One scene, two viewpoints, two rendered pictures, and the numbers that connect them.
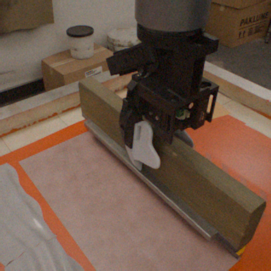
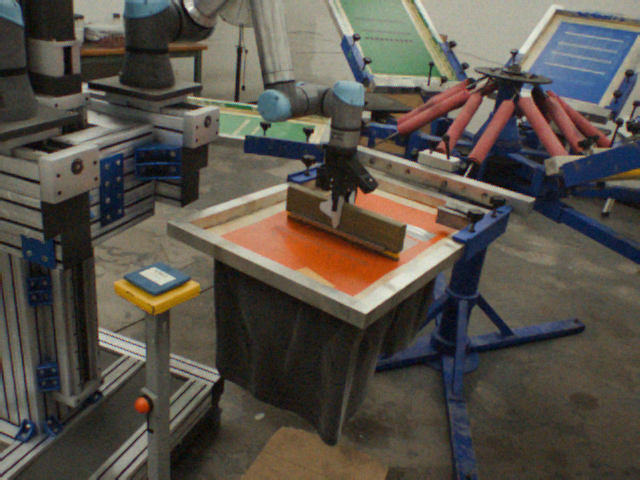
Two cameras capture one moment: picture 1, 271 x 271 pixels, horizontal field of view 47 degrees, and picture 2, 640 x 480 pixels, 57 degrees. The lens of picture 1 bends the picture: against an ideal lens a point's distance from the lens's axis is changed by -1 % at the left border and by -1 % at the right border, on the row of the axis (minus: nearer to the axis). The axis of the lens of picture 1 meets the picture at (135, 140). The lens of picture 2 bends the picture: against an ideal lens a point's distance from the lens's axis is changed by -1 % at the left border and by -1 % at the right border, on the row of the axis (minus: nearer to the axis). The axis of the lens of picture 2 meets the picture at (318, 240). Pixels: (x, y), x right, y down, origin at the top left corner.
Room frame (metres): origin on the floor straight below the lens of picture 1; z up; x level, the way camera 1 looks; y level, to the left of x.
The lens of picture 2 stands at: (1.70, -0.52, 1.60)
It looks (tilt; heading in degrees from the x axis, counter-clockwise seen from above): 25 degrees down; 162
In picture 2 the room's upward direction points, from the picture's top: 7 degrees clockwise
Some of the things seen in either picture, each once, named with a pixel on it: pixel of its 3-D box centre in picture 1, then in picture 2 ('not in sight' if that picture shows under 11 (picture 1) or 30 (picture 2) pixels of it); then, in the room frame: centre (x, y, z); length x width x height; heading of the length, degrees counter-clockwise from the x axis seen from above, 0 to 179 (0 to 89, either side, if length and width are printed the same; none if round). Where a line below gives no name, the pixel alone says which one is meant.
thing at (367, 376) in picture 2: not in sight; (393, 334); (0.49, 0.11, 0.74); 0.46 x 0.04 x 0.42; 128
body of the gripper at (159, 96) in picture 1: (170, 78); (338, 167); (0.32, -0.04, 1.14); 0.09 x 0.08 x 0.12; 38
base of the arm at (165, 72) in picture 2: not in sight; (147, 64); (-0.04, -0.50, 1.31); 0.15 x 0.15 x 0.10
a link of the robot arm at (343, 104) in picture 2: not in sight; (346, 105); (0.32, -0.04, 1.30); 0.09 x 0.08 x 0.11; 39
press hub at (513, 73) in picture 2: not in sight; (477, 224); (-0.36, 0.85, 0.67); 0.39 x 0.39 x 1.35
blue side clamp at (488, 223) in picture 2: not in sight; (481, 232); (0.37, 0.39, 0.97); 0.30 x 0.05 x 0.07; 128
